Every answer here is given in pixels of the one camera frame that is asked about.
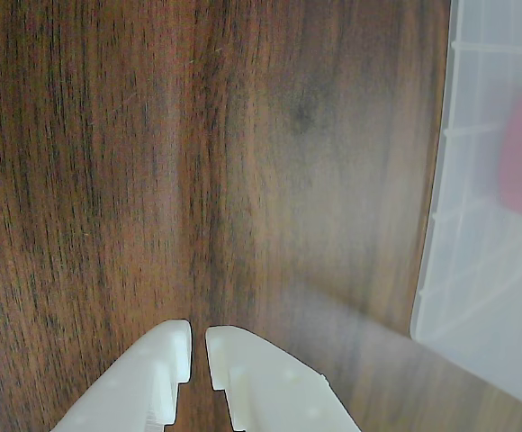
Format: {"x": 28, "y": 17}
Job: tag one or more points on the clear plastic storage box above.
{"x": 468, "y": 270}

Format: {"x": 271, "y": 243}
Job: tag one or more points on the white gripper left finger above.
{"x": 144, "y": 373}

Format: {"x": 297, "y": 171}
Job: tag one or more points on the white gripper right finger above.
{"x": 274, "y": 387}

